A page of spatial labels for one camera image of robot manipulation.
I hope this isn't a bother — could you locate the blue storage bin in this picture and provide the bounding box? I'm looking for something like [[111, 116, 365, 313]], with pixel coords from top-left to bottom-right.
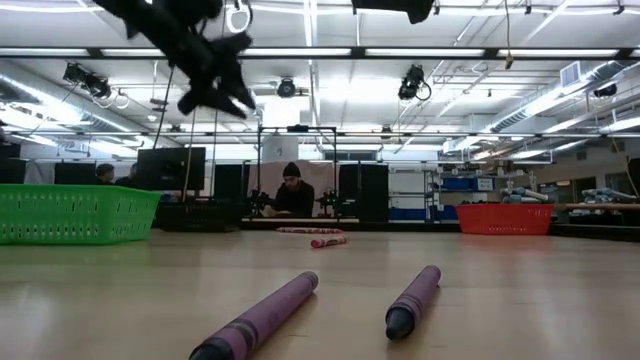
[[388, 207, 459, 222], [439, 174, 496, 193]]

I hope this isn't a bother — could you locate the hanging black cable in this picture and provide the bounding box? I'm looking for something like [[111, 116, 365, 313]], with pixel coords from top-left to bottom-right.
[[152, 64, 174, 149]]

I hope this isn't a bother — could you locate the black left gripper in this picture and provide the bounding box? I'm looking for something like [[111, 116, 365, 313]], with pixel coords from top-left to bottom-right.
[[169, 32, 257, 120]]

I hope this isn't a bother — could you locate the wooden top workbench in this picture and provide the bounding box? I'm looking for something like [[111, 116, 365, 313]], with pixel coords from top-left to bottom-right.
[[549, 201, 640, 226]]

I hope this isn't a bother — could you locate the red plastic basket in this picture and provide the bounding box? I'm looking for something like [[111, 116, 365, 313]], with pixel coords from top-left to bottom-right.
[[455, 202, 555, 236]]

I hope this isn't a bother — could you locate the person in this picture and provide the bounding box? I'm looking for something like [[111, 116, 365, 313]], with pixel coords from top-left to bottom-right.
[[272, 161, 317, 219], [115, 162, 140, 189], [94, 162, 117, 186]]

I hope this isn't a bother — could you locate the purple crayon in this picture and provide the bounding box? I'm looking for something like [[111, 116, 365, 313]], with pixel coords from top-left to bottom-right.
[[188, 270, 320, 360], [384, 264, 443, 343]]

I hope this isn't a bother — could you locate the black mounted camera rig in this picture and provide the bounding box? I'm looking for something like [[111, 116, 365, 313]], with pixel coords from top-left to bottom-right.
[[62, 62, 112, 100]]

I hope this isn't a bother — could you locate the black plastic basket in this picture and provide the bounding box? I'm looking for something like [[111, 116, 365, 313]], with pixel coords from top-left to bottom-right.
[[154, 198, 244, 233]]

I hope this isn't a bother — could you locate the green plastic basket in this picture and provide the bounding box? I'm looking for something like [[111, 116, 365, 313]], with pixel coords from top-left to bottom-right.
[[0, 183, 162, 246]]

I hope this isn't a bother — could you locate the pink backdrop panel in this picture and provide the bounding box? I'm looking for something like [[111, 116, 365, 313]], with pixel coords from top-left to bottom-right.
[[248, 159, 335, 219]]

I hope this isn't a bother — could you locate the black camera with looped cable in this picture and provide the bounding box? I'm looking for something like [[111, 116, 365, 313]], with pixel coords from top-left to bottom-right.
[[397, 63, 432, 104]]

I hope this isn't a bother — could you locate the pink crayon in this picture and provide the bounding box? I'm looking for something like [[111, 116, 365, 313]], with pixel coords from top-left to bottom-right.
[[310, 235, 349, 250], [276, 226, 345, 235]]

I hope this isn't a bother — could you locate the black partition panel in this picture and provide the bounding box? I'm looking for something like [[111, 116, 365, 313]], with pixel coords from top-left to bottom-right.
[[338, 163, 390, 224], [213, 163, 250, 201]]

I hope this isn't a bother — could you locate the round black overhead camera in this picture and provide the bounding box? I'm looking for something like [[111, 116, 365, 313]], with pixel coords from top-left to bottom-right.
[[276, 77, 298, 99]]

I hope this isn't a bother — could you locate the small black monitor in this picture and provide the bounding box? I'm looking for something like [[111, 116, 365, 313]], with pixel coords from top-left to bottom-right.
[[53, 162, 97, 185]]

